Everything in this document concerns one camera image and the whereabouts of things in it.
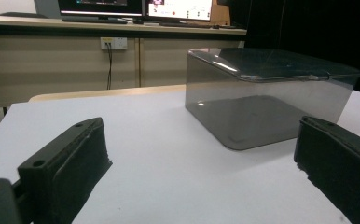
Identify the grey transparent box lid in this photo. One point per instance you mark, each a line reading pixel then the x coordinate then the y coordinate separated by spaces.
pixel 277 63

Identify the black keyboard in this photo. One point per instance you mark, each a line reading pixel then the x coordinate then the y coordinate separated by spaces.
pixel 94 20
pixel 184 24

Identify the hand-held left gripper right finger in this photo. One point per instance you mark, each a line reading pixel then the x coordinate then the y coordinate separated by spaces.
pixel 339 161

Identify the brown cardboard box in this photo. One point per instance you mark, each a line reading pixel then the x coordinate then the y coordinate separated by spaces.
pixel 221 14

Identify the black curtain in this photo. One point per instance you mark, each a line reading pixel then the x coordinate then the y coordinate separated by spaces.
pixel 318 28

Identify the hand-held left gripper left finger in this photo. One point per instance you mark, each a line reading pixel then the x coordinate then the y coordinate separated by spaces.
pixel 60 174

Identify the long beige desk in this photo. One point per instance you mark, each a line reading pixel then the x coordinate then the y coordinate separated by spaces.
pixel 44 68

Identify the black mouse pad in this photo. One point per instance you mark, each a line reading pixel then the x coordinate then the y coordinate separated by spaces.
pixel 18 14

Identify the white wall socket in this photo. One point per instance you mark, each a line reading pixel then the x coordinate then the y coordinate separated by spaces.
pixel 117 43

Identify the grey transparent storage box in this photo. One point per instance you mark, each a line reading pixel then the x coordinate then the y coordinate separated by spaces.
pixel 231 109

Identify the black computer monitor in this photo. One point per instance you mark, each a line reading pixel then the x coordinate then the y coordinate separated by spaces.
pixel 181 9
pixel 100 6

